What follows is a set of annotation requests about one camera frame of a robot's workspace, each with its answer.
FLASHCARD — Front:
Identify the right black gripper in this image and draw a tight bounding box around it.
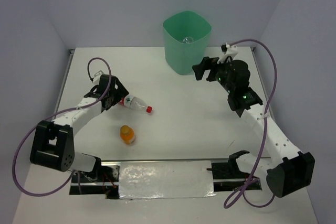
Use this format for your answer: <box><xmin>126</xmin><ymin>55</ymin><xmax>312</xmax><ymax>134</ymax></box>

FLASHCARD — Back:
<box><xmin>192</xmin><ymin>54</ymin><xmax>234</xmax><ymax>93</ymax></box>

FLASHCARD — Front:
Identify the clear bottle red label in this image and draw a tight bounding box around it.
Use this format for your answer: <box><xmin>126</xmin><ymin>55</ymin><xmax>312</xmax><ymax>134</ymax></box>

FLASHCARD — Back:
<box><xmin>119</xmin><ymin>94</ymin><xmax>153</xmax><ymax>114</ymax></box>

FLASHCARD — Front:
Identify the clear bottle blue label white cap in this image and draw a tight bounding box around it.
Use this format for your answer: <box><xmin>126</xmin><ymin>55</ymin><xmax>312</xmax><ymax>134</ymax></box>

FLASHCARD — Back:
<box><xmin>182</xmin><ymin>36</ymin><xmax>194</xmax><ymax>44</ymax></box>

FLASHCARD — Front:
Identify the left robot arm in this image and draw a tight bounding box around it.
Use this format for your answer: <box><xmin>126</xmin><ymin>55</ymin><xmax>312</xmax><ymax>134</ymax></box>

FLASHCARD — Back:
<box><xmin>30</xmin><ymin>74</ymin><xmax>129</xmax><ymax>182</ymax></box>

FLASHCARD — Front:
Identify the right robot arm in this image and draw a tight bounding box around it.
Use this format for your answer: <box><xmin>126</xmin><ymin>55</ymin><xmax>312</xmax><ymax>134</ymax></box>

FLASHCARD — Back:
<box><xmin>192</xmin><ymin>57</ymin><xmax>315</xmax><ymax>198</ymax></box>

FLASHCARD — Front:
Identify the green plastic bin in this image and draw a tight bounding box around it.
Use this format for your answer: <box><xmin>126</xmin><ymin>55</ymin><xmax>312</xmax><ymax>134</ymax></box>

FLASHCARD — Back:
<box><xmin>163</xmin><ymin>10</ymin><xmax>212</xmax><ymax>75</ymax></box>

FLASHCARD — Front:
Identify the orange juice bottle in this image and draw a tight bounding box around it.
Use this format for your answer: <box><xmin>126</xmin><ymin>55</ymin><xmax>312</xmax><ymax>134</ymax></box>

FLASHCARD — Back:
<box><xmin>120</xmin><ymin>125</ymin><xmax>135</xmax><ymax>145</ymax></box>

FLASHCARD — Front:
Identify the silver tape panel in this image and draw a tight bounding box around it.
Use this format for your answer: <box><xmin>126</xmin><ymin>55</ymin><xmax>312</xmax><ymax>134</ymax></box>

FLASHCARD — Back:
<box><xmin>119</xmin><ymin>161</ymin><xmax>215</xmax><ymax>199</ymax></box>

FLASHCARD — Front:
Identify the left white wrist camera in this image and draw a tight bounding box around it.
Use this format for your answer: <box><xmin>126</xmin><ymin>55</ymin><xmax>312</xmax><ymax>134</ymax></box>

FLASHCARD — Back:
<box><xmin>92</xmin><ymin>70</ymin><xmax>104</xmax><ymax>83</ymax></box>

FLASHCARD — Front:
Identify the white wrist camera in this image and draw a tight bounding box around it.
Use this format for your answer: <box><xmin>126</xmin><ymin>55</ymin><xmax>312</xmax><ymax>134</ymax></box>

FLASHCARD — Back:
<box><xmin>217</xmin><ymin>43</ymin><xmax>238</xmax><ymax>64</ymax></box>
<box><xmin>92</xmin><ymin>70</ymin><xmax>104</xmax><ymax>83</ymax></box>

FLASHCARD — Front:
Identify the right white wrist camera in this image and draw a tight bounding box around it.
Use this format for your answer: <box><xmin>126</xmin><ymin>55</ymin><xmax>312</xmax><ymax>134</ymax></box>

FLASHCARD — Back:
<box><xmin>217</xmin><ymin>43</ymin><xmax>238</xmax><ymax>64</ymax></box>

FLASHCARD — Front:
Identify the metal base rail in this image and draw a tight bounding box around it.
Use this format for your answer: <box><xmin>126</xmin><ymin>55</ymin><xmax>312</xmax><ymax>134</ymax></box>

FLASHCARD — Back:
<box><xmin>69</xmin><ymin>159</ymin><xmax>249</xmax><ymax>200</ymax></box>

